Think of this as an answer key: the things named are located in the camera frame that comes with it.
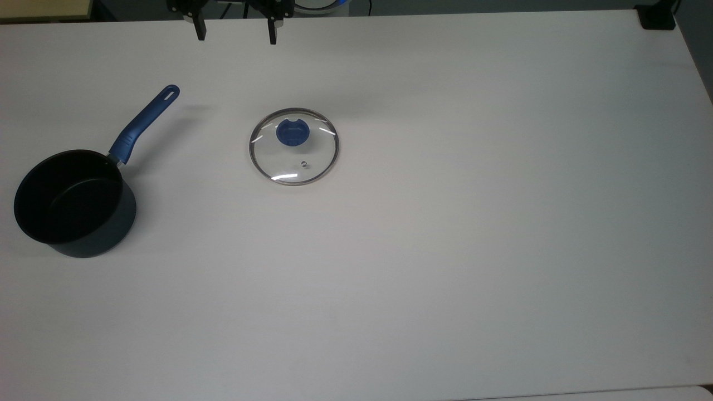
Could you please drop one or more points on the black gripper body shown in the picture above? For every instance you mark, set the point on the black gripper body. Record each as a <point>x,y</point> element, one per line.
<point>262,5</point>

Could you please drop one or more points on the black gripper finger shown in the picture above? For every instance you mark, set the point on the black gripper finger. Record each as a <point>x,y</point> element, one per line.
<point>272,32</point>
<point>199,29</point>

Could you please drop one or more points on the glass lid with blue knob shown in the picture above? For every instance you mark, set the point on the glass lid with blue knob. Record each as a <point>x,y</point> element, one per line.
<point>294,146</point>

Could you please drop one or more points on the beige wooden board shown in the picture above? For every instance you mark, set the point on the beige wooden board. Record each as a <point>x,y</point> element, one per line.
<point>44,10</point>

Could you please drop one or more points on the black table clamp mount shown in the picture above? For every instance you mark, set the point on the black table clamp mount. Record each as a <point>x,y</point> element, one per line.
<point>657,16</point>

